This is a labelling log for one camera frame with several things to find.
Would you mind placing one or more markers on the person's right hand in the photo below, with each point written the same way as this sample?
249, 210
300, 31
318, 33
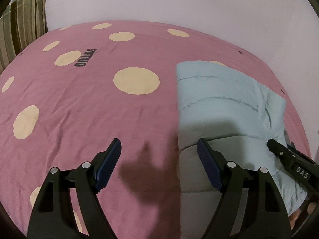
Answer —
299, 216

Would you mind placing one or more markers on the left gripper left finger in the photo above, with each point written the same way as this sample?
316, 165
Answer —
67, 205

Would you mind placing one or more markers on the pink polka dot bedsheet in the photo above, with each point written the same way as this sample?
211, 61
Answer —
67, 95

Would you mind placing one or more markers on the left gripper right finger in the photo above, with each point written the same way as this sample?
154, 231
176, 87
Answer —
250, 206

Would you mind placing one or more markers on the light blue puffer jacket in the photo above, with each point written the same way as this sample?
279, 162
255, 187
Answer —
237, 116

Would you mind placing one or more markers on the striped headboard cushion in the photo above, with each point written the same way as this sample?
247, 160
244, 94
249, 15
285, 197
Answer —
22, 22

